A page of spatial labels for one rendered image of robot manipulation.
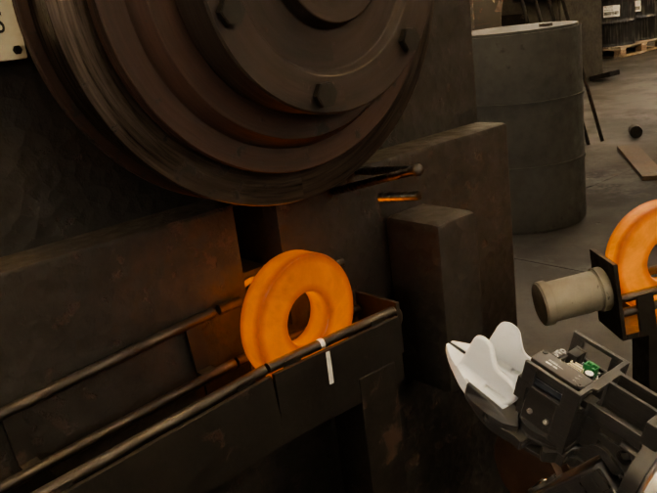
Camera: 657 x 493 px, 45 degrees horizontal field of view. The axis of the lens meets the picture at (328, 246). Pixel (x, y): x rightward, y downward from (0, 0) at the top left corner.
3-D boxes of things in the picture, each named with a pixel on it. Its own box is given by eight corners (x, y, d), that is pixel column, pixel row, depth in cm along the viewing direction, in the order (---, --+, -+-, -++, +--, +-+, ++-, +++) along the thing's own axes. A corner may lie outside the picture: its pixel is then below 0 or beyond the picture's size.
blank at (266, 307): (215, 317, 84) (235, 324, 82) (299, 220, 92) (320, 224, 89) (279, 405, 93) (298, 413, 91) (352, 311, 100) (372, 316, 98)
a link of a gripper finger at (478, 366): (457, 303, 72) (540, 357, 66) (447, 355, 75) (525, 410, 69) (433, 315, 70) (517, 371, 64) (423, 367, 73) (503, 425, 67)
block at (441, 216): (395, 376, 113) (377, 214, 106) (432, 355, 117) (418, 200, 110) (452, 397, 105) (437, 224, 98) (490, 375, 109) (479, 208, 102)
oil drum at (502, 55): (434, 225, 383) (418, 36, 357) (510, 196, 418) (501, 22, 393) (538, 243, 338) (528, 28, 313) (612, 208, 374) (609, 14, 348)
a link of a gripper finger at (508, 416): (491, 367, 71) (572, 423, 65) (487, 381, 72) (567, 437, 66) (457, 386, 68) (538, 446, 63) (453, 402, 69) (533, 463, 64)
